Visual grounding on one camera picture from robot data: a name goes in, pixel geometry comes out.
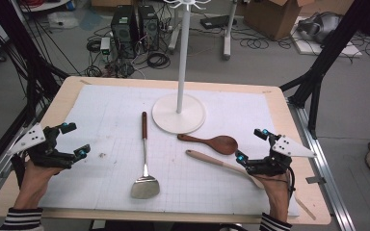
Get dark brown wooden spoon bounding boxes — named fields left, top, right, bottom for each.
left=176, top=133, right=239, bottom=156

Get flat cardboard piece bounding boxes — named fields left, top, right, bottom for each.
left=91, top=0, right=133, bottom=8

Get coiled black cable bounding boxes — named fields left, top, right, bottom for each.
left=146, top=51, right=172, bottom=70

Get clear plastic bag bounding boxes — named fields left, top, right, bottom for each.
left=47, top=12, right=80, bottom=30

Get tangle of black cables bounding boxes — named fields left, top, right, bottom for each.
left=85, top=25, right=145, bottom=79

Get loose black floor cables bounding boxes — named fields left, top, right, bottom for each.
left=237, top=28, right=292, bottom=51

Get black frame strut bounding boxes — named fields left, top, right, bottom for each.
left=0, top=0, right=70, bottom=129
left=278, top=0, right=370, bottom=140

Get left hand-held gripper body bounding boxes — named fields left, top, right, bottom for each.
left=7, top=123, right=76, bottom=170

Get right hand-held gripper cable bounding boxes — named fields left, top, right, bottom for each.
left=285, top=165, right=297, bottom=201

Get flat black box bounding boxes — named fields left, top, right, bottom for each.
left=199, top=14, right=238, bottom=30

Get grey bag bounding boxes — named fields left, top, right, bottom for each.
left=297, top=12, right=343, bottom=44

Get white grid mat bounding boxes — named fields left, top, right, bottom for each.
left=39, top=84, right=301, bottom=217

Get round white table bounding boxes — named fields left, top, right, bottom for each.
left=18, top=0, right=71, bottom=13

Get brown cardboard box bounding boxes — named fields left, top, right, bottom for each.
left=298, top=0, right=355, bottom=15

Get thin wooden strip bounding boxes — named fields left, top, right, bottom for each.
left=293, top=192, right=317, bottom=221

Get person's right hand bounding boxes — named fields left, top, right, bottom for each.
left=253, top=174, right=291, bottom=206

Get black computer tower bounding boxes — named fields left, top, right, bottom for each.
left=138, top=4, right=160, bottom=52
left=110, top=5, right=140, bottom=60

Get large cardboard box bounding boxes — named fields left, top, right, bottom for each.
left=243, top=0, right=316, bottom=41

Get grey metal bracket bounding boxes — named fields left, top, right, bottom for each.
left=305, top=175, right=327, bottom=185

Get hand-held gripper cable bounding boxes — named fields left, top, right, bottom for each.
left=285, top=165, right=297, bottom=201
left=10, top=153, right=27, bottom=190

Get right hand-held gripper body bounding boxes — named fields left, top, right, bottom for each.
left=246, top=134, right=317, bottom=177

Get light wooden spoon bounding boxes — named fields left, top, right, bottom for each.
left=185, top=149, right=266, bottom=191

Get white board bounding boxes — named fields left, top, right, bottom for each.
left=290, top=15, right=364, bottom=58

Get white hook stand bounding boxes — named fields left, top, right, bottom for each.
left=151, top=0, right=212, bottom=135

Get small white device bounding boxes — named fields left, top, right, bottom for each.
left=99, top=37, right=111, bottom=56

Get metal spatula with brown handle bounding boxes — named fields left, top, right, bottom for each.
left=130, top=111, right=161, bottom=200

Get person's left hand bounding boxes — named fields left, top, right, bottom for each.
left=20, top=159, right=62, bottom=196

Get left hand-held gripper cable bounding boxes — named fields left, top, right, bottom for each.
left=10, top=153, right=27, bottom=190

